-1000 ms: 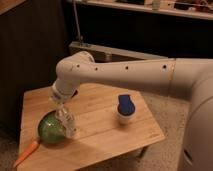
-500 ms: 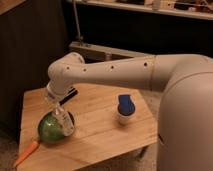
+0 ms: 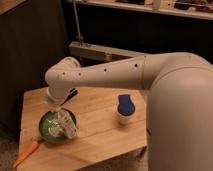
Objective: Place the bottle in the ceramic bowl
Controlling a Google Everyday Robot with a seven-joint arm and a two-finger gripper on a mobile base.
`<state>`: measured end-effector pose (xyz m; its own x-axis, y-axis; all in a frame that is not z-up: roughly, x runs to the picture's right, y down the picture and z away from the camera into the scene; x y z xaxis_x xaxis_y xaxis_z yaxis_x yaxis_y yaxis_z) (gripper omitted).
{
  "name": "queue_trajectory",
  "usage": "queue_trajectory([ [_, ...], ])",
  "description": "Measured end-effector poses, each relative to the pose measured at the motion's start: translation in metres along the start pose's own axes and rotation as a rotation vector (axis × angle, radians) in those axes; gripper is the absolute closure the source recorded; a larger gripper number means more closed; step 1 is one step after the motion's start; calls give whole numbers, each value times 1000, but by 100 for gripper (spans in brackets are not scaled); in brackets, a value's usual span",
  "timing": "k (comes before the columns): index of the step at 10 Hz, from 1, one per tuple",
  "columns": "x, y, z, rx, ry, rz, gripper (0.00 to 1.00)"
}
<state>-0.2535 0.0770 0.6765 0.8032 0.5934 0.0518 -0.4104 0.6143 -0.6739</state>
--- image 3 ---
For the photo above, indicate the white cup with blue object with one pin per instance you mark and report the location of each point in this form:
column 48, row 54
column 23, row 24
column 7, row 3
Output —
column 125, row 109

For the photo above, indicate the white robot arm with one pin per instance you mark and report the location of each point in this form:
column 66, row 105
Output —
column 179, row 119

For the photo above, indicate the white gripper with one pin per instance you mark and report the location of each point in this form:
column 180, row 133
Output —
column 55, row 98

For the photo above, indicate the low wooden shelf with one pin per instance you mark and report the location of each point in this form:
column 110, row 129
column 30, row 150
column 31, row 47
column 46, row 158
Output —
column 100, row 53

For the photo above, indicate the metal stand pole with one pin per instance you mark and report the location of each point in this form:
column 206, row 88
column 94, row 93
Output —
column 79, row 36

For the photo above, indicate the clear plastic bottle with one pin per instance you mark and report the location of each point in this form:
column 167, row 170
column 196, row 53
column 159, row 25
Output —
column 68, row 123

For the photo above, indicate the orange carrot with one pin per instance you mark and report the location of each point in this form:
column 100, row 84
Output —
column 27, row 152

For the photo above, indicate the green ceramic bowl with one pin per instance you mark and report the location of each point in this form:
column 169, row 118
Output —
column 49, row 128

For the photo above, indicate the wooden table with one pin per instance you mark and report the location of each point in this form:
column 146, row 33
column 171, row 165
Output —
column 99, row 137

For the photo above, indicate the black rectangular box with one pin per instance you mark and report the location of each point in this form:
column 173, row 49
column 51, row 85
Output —
column 72, row 93

